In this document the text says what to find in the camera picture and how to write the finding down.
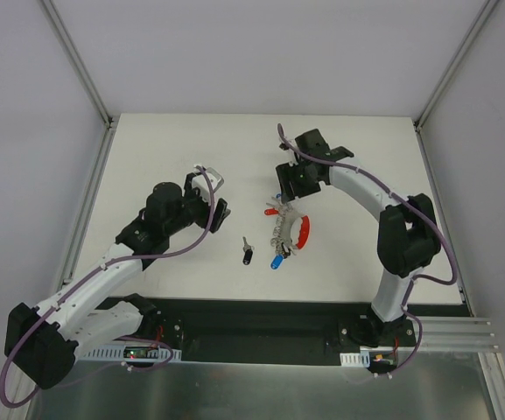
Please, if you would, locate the red key tag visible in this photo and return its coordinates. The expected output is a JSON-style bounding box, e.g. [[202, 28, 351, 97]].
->
[[264, 208, 279, 216]]

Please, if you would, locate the black-headed key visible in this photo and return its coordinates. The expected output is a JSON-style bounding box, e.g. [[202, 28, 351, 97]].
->
[[242, 236, 254, 266]]

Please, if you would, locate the red-handled metal key organizer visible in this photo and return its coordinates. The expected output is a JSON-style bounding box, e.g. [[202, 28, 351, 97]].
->
[[264, 197, 311, 258]]

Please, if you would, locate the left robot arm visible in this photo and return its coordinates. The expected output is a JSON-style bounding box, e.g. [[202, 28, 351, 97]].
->
[[4, 166, 230, 389]]

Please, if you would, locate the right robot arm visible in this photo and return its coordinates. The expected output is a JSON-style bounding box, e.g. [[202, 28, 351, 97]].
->
[[276, 129, 442, 347]]

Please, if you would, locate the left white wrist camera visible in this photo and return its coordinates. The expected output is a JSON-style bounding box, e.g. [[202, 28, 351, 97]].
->
[[192, 164, 225, 193]]

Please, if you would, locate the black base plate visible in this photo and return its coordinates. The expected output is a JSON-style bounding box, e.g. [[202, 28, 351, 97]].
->
[[105, 297, 428, 364]]

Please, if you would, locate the left white cable duct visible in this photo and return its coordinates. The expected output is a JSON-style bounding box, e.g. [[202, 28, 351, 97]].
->
[[79, 344, 182, 363]]

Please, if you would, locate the white cable duct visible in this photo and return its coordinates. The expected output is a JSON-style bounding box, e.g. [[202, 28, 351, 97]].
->
[[79, 344, 182, 363], [340, 351, 370, 368]]

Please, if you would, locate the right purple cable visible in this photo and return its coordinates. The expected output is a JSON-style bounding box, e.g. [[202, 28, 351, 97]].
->
[[276, 122, 459, 386]]

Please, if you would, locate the purple cable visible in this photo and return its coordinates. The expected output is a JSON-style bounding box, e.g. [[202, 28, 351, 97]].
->
[[276, 122, 459, 386], [0, 165, 218, 408]]

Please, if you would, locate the left aluminium frame post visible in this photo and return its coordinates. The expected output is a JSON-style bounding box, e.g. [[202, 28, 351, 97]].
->
[[38, 0, 115, 129]]

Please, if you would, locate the aluminium frame post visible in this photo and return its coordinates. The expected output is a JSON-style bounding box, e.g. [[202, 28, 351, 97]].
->
[[38, 0, 115, 129], [414, 0, 501, 133]]

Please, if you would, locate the right white cable duct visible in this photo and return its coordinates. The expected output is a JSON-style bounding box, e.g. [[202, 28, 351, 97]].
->
[[340, 351, 370, 368]]

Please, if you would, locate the aluminium rail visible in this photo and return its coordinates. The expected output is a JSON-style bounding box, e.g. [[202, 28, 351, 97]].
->
[[419, 317, 500, 353]]

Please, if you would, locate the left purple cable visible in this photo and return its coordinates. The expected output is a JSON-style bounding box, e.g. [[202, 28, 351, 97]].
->
[[0, 165, 218, 408]]

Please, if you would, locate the right aluminium frame post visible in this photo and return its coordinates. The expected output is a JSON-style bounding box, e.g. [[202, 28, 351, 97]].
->
[[414, 0, 501, 133]]

